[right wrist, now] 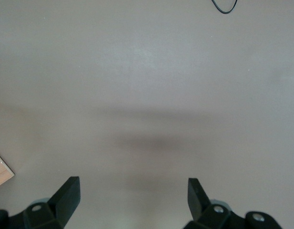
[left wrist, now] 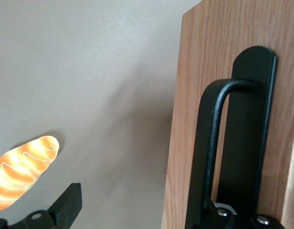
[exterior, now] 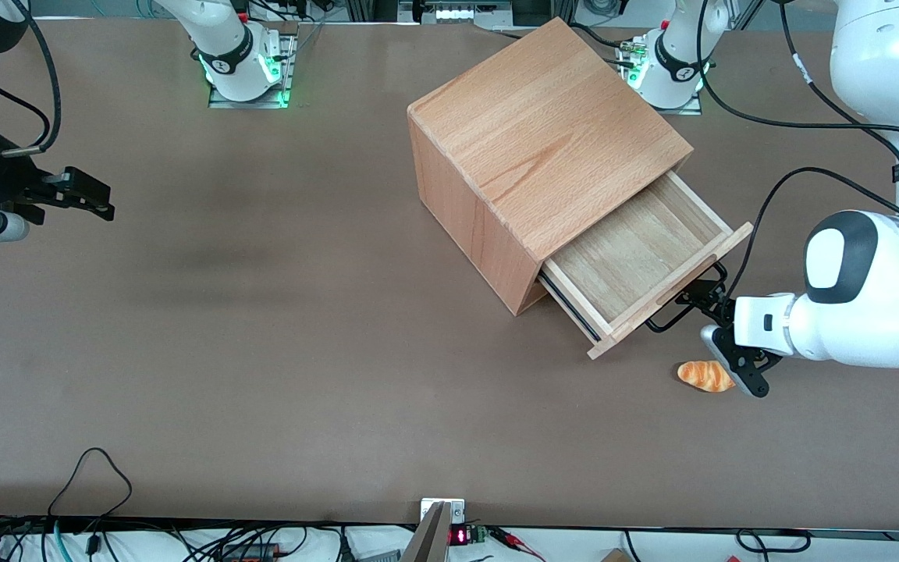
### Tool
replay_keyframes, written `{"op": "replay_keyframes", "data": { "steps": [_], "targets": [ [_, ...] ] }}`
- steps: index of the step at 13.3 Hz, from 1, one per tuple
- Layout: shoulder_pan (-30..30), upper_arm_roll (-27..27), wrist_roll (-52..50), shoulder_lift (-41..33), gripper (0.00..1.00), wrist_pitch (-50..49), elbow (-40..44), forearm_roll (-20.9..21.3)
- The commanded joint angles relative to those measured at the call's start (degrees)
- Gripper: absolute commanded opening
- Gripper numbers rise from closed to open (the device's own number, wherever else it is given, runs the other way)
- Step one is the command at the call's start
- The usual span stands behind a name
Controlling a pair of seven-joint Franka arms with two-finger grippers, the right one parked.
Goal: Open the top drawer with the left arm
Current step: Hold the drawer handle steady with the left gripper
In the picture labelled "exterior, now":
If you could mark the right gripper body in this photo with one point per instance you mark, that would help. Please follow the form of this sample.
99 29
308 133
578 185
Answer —
6 177

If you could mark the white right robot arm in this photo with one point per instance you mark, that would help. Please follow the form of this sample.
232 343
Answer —
227 47

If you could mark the wooden drawer cabinet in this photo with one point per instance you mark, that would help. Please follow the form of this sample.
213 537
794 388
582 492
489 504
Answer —
543 133

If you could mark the orange croissant bread toy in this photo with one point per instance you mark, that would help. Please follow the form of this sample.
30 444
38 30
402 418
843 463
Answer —
701 375

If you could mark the red digit display module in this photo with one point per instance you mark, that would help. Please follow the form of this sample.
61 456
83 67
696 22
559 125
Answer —
461 536

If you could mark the lit white device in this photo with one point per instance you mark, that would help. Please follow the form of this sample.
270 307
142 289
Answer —
465 11

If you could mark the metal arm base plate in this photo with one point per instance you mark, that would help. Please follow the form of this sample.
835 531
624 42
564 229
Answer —
691 108
291 62

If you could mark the small metal bracket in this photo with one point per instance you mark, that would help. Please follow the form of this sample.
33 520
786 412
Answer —
456 509

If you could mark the grey camera stand bar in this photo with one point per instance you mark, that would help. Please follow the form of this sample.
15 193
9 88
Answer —
430 538

